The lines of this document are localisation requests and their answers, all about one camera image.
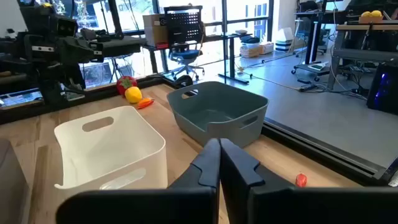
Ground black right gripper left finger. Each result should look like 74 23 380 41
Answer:
55 138 222 224

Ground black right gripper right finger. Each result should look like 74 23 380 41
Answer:
220 138 398 224

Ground red toy tomato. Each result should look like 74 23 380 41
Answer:
116 75 138 96

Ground small red toy chili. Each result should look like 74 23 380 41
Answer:
295 173 308 188

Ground yellow toy lemon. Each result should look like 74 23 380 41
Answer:
124 86 143 105

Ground small orange toy carrot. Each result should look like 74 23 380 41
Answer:
136 97 155 110

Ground grey bin with red fruit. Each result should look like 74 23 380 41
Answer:
167 81 269 149

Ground brown cardboard box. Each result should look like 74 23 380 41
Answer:
142 14 170 50

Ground white plastic basket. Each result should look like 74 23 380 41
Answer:
53 105 169 203

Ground blue office chair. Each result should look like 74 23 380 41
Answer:
169 48 206 82

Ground black standing desk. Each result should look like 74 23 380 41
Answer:
142 30 253 85

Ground black rolling stand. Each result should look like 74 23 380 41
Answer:
290 0 332 82

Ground black computer tower blue light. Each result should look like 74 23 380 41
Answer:
366 60 398 114

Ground wood-top workbench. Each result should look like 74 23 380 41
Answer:
328 23 398 91

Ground wooden crate of lemons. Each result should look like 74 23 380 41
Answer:
359 9 385 24

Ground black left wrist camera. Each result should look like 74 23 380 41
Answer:
57 17 79 39

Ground black floor cables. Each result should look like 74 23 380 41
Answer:
297 77 369 101

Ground black window frame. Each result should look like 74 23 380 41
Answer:
0 0 275 85

